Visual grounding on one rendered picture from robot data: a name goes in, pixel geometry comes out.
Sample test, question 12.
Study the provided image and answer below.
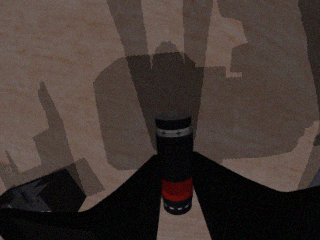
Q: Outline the black cylindrical battery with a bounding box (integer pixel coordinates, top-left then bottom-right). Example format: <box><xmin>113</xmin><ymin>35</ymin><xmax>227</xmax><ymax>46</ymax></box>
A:
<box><xmin>155</xmin><ymin>109</ymin><xmax>193</xmax><ymax>215</ymax></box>

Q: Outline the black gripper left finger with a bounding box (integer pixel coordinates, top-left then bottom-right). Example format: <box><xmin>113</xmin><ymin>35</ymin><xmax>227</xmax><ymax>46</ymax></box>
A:
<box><xmin>0</xmin><ymin>153</ymin><xmax>161</xmax><ymax>240</ymax></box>

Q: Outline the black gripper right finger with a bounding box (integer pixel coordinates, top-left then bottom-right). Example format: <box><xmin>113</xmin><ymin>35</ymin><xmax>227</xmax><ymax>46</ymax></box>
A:
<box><xmin>192</xmin><ymin>151</ymin><xmax>320</xmax><ymax>240</ymax></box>

